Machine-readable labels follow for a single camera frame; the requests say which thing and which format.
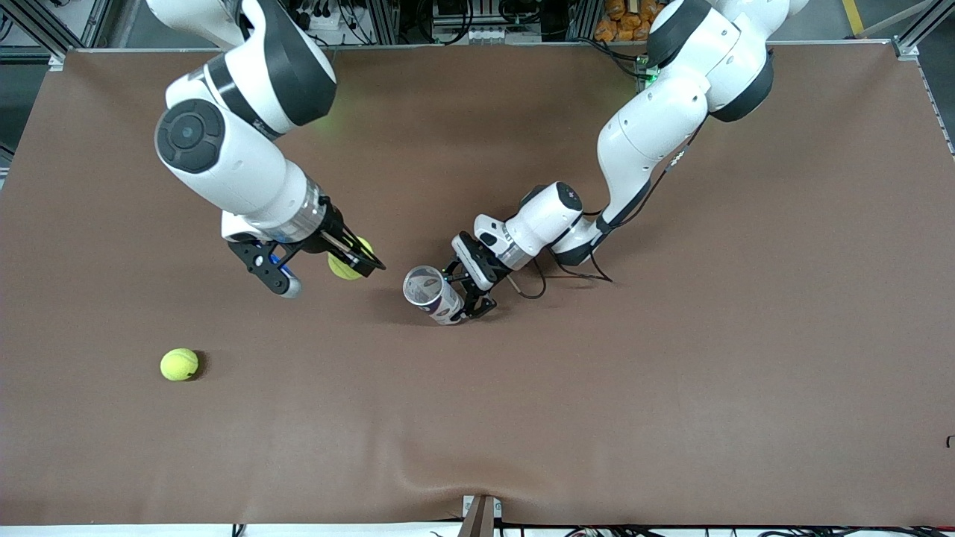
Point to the white power strip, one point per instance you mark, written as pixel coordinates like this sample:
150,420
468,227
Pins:
321,15

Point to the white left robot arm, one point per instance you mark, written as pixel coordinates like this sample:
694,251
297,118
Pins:
656,127

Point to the tennis ball with black print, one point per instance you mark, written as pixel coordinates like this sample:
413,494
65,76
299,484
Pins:
345,269

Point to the aluminium frame post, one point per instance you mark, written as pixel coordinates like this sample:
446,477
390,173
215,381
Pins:
382,19
582,19

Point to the plain yellow tennis ball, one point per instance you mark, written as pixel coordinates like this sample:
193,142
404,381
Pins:
179,365

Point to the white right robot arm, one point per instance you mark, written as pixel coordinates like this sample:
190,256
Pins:
224,156

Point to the white connector block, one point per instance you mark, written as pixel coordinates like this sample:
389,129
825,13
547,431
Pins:
477,35

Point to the white blue tennis ball can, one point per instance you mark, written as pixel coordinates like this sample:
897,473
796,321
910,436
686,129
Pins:
436,300

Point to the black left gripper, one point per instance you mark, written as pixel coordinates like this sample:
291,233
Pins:
471,287

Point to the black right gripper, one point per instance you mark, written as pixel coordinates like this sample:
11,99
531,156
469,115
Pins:
333,228

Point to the brown table mat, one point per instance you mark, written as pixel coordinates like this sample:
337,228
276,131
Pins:
671,373

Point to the pile of orange objects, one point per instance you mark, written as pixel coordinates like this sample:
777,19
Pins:
623,22

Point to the aluminium frame with diagonal strut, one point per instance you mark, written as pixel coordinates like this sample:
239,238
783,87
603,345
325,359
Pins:
906,46
45,33

